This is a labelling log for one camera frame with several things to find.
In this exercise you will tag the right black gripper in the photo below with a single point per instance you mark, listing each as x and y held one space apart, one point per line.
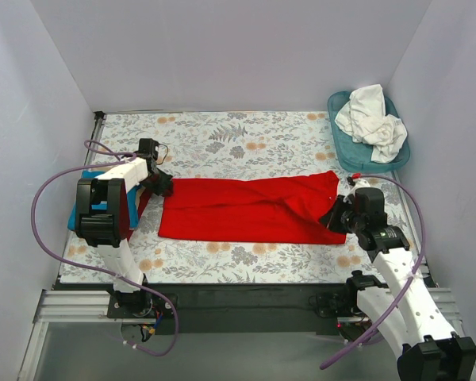
337 216

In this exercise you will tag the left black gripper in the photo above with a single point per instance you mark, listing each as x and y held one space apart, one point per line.
161 182

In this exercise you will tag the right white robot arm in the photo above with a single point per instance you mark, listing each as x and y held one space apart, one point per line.
399 305

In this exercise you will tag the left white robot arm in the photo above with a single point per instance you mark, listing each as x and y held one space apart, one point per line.
102 211

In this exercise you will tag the folded dark red t-shirt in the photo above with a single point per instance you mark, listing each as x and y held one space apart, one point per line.
142 200

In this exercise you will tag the folded blue t-shirt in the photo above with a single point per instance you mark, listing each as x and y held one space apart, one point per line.
134 214

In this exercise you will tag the teal plastic basket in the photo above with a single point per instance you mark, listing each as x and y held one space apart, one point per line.
356 157

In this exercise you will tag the floral table mat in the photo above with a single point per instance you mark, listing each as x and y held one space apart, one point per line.
233 145

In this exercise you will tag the white crumpled t-shirt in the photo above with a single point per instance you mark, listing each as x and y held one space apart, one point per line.
365 120

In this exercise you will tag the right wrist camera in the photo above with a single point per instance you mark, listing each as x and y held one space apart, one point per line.
356 184

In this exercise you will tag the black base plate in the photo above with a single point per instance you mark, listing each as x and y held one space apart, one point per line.
262 308

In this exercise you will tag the aluminium frame rail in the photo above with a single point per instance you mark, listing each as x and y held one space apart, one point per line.
60 307

